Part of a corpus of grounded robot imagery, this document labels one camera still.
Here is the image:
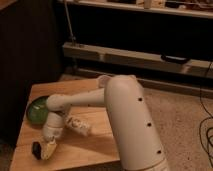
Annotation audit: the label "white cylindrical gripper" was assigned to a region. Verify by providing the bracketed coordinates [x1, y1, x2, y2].
[41, 112, 91, 160]

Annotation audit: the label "black eraser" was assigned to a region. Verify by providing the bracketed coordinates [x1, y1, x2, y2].
[32, 142, 42, 160]

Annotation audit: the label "black cables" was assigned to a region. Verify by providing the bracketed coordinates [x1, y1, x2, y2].
[198, 61, 213, 159]

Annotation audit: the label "black device on shelf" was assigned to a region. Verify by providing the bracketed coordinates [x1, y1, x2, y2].
[161, 55, 190, 65]

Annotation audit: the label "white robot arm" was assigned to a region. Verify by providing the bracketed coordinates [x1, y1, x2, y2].
[42, 75, 171, 171]

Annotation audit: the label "metal pole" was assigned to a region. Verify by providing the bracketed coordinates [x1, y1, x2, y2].
[63, 0, 76, 45]

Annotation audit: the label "clear plastic cup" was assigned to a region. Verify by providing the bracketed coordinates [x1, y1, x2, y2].
[97, 75, 110, 88]

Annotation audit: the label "wooden shelf beam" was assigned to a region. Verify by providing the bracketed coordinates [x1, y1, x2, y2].
[62, 42, 213, 77]

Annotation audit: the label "green plate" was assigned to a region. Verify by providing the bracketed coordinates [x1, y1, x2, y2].
[26, 96, 48, 125]

